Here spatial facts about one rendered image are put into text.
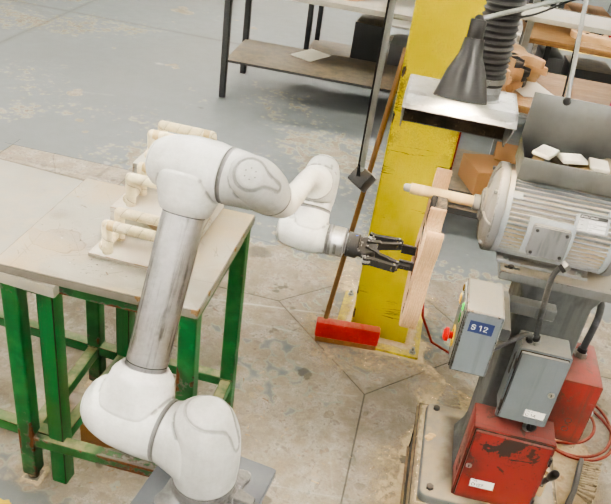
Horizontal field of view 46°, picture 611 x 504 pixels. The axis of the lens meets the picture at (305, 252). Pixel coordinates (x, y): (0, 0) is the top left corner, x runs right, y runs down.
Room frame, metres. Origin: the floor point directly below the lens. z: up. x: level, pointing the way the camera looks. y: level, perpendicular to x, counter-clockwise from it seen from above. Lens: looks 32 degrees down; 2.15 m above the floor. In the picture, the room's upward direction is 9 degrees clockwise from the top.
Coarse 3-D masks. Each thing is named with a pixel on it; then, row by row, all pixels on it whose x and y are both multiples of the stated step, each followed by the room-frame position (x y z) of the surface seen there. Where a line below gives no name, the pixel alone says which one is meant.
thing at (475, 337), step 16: (480, 288) 1.59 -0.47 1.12; (496, 288) 1.60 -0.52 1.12; (480, 304) 1.52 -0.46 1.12; (496, 304) 1.53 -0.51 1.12; (464, 320) 1.48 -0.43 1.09; (480, 320) 1.48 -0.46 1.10; (496, 320) 1.47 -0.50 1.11; (464, 336) 1.48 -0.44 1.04; (480, 336) 1.48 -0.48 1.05; (496, 336) 1.47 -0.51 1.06; (512, 336) 1.63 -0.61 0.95; (528, 336) 1.63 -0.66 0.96; (464, 352) 1.48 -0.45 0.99; (480, 352) 1.47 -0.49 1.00; (464, 368) 1.48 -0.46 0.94; (480, 368) 1.47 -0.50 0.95
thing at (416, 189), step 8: (416, 184) 1.85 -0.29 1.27; (416, 192) 1.84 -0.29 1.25; (424, 192) 1.84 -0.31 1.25; (432, 192) 1.83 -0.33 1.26; (440, 192) 1.83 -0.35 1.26; (448, 192) 1.84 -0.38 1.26; (456, 192) 1.84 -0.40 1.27; (448, 200) 1.83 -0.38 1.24; (456, 200) 1.82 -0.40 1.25; (464, 200) 1.82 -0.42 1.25; (472, 200) 1.82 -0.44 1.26
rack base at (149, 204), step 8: (152, 192) 2.02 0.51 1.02; (120, 200) 1.94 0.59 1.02; (136, 200) 1.95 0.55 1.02; (144, 200) 1.96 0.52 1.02; (152, 200) 1.97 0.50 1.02; (112, 208) 1.89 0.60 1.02; (128, 208) 1.89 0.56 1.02; (136, 208) 1.90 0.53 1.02; (144, 208) 1.91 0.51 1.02; (152, 208) 1.92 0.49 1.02; (160, 208) 1.92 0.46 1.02; (112, 216) 1.89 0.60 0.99; (136, 224) 1.87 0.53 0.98; (144, 224) 1.87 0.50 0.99; (208, 224) 1.99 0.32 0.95
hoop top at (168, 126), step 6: (162, 120) 2.16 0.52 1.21; (162, 126) 2.14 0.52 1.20; (168, 126) 2.14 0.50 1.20; (174, 126) 2.14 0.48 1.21; (180, 126) 2.14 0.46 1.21; (186, 126) 2.14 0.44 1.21; (174, 132) 2.14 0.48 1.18; (180, 132) 2.13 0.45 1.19; (186, 132) 2.13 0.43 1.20; (192, 132) 2.13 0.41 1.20; (198, 132) 2.12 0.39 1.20; (204, 132) 2.12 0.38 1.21; (210, 132) 2.13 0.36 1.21
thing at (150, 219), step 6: (114, 210) 1.84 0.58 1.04; (120, 210) 1.83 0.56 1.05; (126, 210) 1.83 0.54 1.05; (132, 210) 1.84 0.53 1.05; (120, 216) 1.83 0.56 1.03; (126, 216) 1.82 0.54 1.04; (132, 216) 1.82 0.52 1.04; (138, 216) 1.82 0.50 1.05; (144, 216) 1.82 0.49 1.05; (150, 216) 1.82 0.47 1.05; (156, 216) 1.82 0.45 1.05; (144, 222) 1.81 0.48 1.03; (150, 222) 1.81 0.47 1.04; (156, 222) 1.81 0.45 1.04
